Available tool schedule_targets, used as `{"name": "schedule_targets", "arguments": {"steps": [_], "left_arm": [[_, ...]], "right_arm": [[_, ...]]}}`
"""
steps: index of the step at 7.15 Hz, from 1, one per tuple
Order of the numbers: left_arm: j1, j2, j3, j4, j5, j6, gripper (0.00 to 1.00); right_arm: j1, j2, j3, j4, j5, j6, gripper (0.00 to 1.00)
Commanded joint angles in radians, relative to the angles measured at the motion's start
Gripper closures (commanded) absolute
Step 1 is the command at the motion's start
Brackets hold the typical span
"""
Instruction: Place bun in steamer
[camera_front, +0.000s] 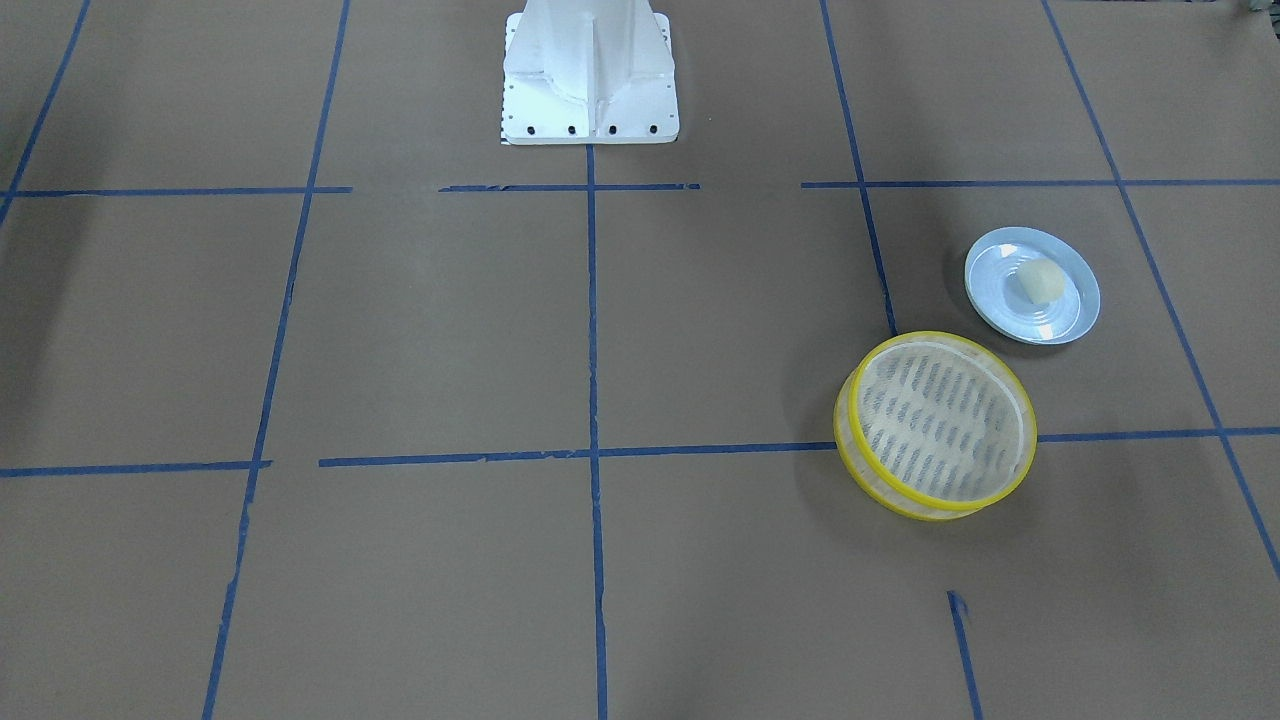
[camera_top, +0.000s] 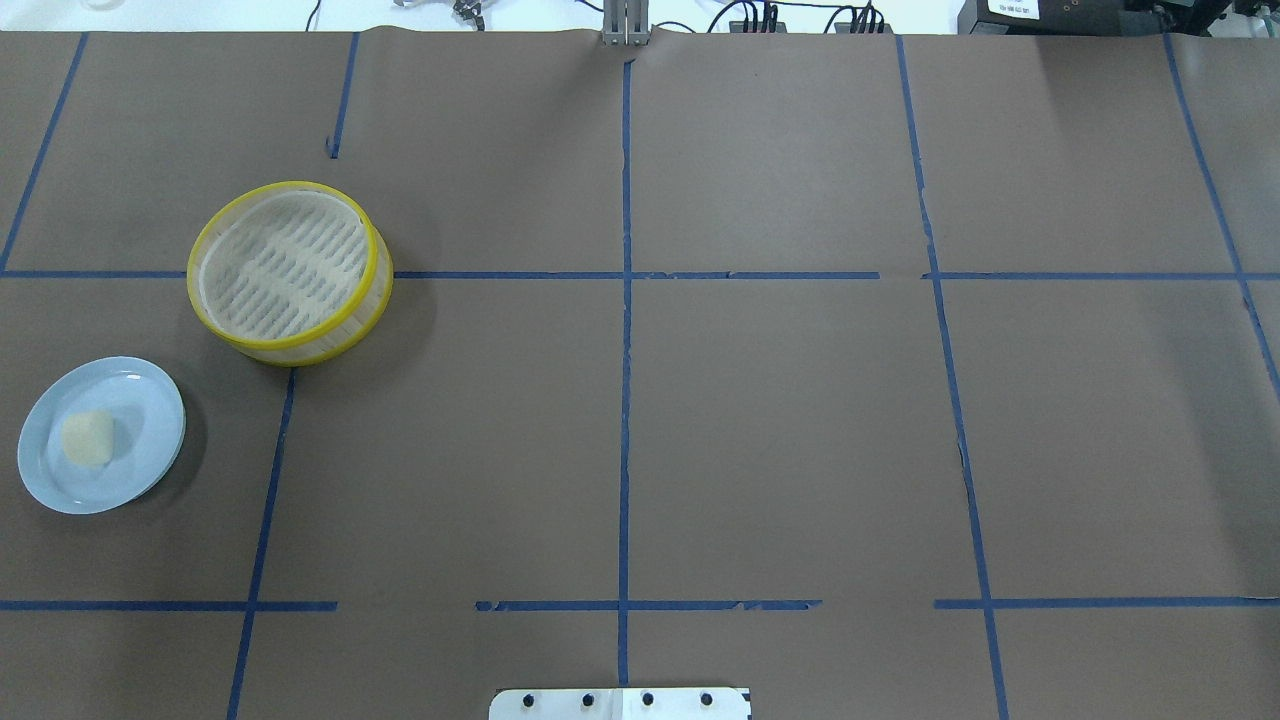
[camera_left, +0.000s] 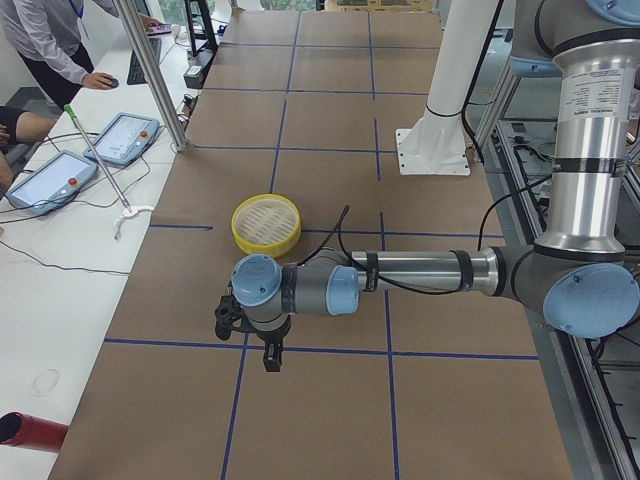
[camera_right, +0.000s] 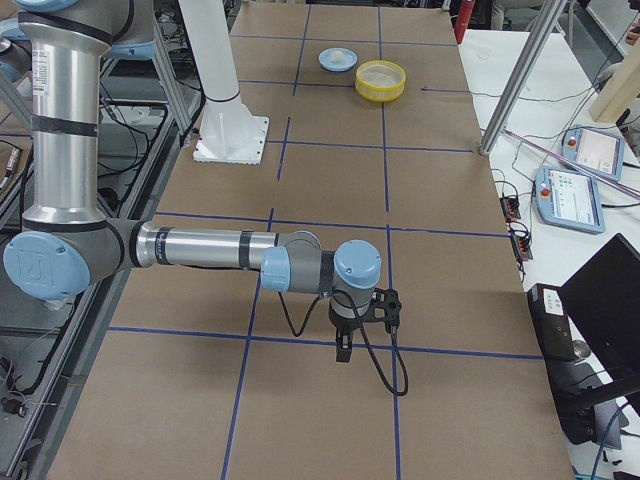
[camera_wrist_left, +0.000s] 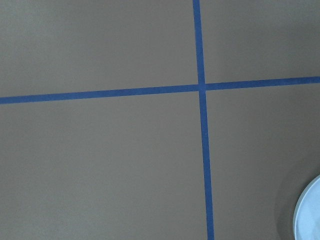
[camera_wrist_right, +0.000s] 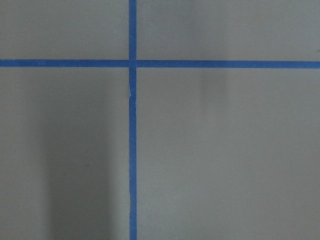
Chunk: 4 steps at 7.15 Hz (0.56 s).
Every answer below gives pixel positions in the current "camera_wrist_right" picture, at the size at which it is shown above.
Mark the blue tape line vertical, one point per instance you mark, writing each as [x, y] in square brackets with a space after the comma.
[132, 104]

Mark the blue tape line horizontal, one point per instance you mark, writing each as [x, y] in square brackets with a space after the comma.
[115, 63]

